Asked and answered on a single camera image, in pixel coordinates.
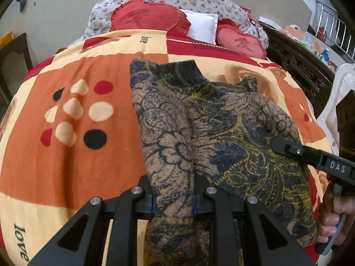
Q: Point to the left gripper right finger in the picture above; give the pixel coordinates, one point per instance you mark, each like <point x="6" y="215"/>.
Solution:
<point x="243" y="231"/>

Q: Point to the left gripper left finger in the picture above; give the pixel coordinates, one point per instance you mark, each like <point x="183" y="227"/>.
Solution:
<point x="102" y="231"/>

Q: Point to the dark floral patterned shirt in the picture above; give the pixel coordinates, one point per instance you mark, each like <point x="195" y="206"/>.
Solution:
<point x="190" y="126"/>

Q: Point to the person right hand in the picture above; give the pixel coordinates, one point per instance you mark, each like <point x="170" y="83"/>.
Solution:
<point x="330" y="210"/>

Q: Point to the white ornate chair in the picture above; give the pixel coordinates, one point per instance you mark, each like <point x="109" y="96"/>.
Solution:
<point x="343" y="83"/>

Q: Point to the orange red patterned blanket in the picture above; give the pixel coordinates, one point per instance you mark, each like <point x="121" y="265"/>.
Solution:
<point x="71" y="131"/>

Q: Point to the metal stair railing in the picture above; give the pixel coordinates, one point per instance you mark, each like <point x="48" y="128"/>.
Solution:
<point x="327" y="26"/>

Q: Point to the right red heart pillow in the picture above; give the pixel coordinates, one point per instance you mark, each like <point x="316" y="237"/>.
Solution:
<point x="229" y="35"/>

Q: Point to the red heart pillow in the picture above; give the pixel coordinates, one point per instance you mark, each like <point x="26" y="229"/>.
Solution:
<point x="229" y="35"/>
<point x="141" y="14"/>

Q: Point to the small white pillow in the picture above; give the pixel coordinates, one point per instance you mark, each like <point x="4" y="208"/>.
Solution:
<point x="203" y="26"/>

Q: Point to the dark wooden table left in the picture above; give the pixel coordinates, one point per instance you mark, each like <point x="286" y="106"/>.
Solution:
<point x="15" y="64"/>

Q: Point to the floral white quilt roll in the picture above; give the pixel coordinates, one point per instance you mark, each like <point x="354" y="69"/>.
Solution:
<point x="100" y="16"/>

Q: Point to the left red heart pillow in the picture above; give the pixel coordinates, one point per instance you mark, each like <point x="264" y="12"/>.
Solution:
<point x="141" y="14"/>

